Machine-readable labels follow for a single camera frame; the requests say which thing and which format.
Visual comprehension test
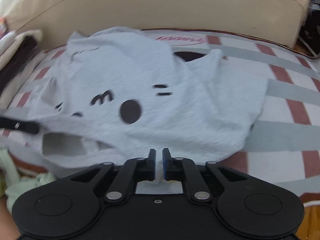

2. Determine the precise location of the beige leather sofa backrest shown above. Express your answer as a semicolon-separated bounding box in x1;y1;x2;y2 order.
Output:
1;0;309;48

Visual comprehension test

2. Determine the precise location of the plaid grey red blanket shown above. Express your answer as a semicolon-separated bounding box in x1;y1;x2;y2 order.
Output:
1;31;319;205

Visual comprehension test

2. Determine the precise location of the light green garment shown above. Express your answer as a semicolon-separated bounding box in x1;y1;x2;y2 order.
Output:
1;145;56;213

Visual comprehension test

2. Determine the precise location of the black bag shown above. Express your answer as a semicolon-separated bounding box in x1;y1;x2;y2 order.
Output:
297;0;319;58

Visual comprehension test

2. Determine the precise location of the light grey cat t-shirt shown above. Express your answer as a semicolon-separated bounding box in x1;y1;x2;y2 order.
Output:
6;26;270;181

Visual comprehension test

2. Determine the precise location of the cream folded garment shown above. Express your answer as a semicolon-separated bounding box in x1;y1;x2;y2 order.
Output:
1;29;43;69

